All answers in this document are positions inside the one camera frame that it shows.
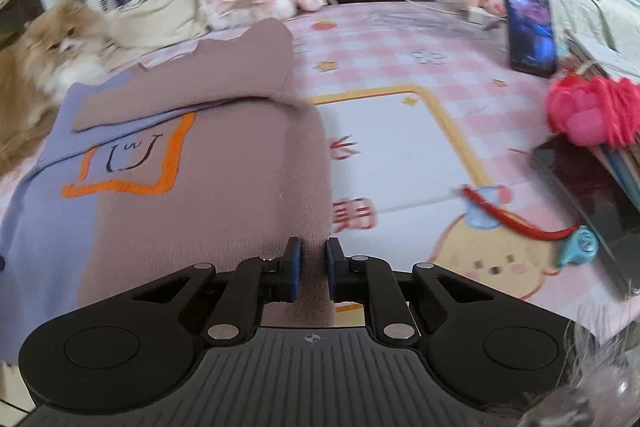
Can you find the black smartphone standing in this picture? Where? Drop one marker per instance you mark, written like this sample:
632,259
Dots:
531,42

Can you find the red cord blue charm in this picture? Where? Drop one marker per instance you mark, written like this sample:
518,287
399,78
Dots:
579,244

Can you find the orange fluffy cat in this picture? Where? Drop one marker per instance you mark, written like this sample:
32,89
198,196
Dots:
59,48

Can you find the black tablet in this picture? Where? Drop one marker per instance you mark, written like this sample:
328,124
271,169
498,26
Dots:
589,191

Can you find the pink checkered cartoon mat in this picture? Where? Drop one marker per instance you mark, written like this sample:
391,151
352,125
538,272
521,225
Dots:
415,105

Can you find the purple and mauve sweater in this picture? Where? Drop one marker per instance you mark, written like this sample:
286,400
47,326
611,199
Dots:
212,156

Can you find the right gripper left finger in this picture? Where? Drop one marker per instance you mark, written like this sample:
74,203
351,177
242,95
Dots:
243,294

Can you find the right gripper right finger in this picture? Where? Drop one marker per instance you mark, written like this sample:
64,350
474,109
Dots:
373,284

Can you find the cream canvas tote bag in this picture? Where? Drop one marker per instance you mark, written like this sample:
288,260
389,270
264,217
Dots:
139,27

